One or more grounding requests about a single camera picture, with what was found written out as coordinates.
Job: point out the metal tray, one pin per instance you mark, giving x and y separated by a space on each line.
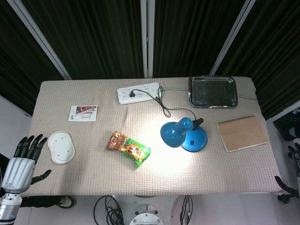
211 93

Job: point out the blue desk lamp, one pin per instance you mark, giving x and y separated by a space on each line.
173 136

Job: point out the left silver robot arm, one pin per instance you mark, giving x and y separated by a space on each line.
9 206

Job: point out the beige waffle tablecloth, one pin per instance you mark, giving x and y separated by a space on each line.
93 168

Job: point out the orange green snack bag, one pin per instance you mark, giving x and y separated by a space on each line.
131 150

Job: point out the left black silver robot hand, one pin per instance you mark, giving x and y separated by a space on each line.
18 171

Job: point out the white plastic dish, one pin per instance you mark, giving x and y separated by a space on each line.
61 147

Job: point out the black curtain panel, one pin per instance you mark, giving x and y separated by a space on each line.
276 47
14 58
93 35
192 35

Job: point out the brown spiral notebook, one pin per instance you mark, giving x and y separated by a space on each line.
243 133

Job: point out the aluminium partition post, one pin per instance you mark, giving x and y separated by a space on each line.
146 35
39 35
234 35

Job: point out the white power strip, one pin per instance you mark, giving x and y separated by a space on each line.
124 99

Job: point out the black caster wheel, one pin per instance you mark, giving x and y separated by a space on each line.
66 202

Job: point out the printed paper leaflet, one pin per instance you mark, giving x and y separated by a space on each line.
82 114

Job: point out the grey round robot base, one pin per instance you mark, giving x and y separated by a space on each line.
147 218

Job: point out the black background equipment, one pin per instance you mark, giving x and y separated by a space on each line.
284 126

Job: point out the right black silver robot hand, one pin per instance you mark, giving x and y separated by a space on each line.
297 180

